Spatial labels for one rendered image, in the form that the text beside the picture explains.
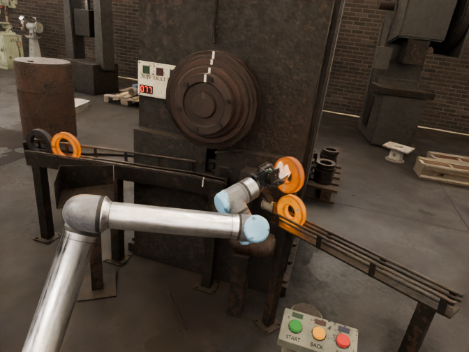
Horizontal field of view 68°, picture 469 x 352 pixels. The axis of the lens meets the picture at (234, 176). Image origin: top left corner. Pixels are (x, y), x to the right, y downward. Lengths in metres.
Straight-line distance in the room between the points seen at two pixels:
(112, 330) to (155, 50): 1.45
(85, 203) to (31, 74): 3.30
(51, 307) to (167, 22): 1.38
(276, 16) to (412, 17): 4.04
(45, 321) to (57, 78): 3.34
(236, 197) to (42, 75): 3.34
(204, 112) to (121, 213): 0.71
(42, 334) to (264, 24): 1.52
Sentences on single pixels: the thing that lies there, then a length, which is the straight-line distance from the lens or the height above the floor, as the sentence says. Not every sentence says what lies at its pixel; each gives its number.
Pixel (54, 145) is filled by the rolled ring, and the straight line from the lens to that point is 2.36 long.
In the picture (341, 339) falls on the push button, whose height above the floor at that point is 0.61.
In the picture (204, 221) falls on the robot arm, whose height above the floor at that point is 0.88.
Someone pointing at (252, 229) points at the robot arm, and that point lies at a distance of 1.15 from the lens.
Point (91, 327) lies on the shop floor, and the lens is 2.04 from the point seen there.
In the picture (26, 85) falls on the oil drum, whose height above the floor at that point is 0.64.
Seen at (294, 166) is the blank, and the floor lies 0.96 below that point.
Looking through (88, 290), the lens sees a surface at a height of 0.01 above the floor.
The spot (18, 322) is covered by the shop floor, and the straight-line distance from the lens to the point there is 2.17.
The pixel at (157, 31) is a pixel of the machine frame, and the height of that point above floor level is 1.39.
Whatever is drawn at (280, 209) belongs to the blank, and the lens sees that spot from 1.67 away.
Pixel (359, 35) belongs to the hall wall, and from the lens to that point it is 7.69.
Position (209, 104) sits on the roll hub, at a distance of 1.63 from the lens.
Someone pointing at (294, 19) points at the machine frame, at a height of 1.52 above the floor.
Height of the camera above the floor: 1.47
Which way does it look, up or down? 23 degrees down
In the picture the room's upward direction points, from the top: 7 degrees clockwise
